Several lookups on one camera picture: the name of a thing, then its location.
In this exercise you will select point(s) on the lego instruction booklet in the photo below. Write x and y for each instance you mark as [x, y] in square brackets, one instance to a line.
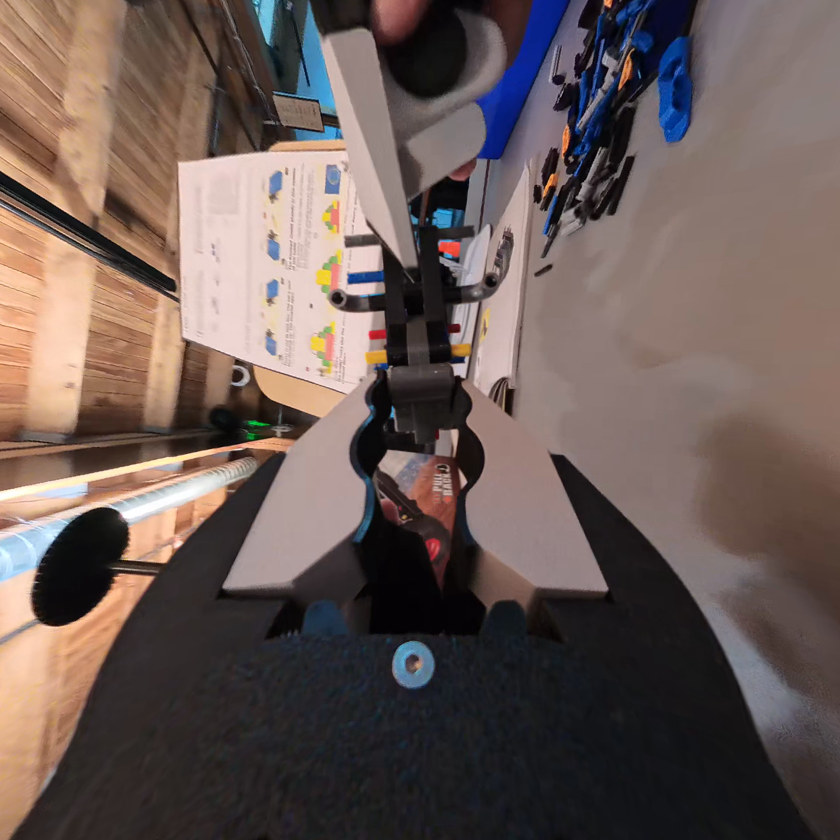
[508, 315]

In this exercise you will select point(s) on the small wall sign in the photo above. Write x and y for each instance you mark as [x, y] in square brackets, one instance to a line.
[298, 113]

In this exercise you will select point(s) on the black round knob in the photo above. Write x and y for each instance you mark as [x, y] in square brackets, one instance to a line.
[79, 568]

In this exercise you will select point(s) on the shiny metal pipe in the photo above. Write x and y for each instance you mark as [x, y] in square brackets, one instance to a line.
[131, 505]

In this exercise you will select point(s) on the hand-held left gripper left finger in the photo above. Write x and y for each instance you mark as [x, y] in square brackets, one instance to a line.
[295, 525]

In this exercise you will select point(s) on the black metal bar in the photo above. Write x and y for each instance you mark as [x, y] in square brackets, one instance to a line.
[85, 236]

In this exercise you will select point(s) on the pile of small lego pins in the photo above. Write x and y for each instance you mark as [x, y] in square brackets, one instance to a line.
[590, 131]

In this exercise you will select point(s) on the person's right hand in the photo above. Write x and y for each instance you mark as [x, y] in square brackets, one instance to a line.
[407, 13]

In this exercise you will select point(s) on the lego set box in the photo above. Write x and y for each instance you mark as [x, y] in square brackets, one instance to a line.
[426, 499]

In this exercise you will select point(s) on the black device with green light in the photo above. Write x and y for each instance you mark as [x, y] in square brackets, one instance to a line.
[253, 426]

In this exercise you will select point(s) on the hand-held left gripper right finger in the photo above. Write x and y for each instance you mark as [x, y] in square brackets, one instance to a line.
[531, 525]

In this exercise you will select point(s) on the large blue lego part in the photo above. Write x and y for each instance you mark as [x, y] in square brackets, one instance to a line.
[676, 92]

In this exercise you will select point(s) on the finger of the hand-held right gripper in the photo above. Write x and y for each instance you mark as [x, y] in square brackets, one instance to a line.
[371, 131]

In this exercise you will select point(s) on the black grey lego chassis assembly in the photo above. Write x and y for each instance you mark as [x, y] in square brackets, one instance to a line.
[420, 384]

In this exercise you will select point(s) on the printed instruction sheet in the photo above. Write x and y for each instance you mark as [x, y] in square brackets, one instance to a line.
[249, 262]

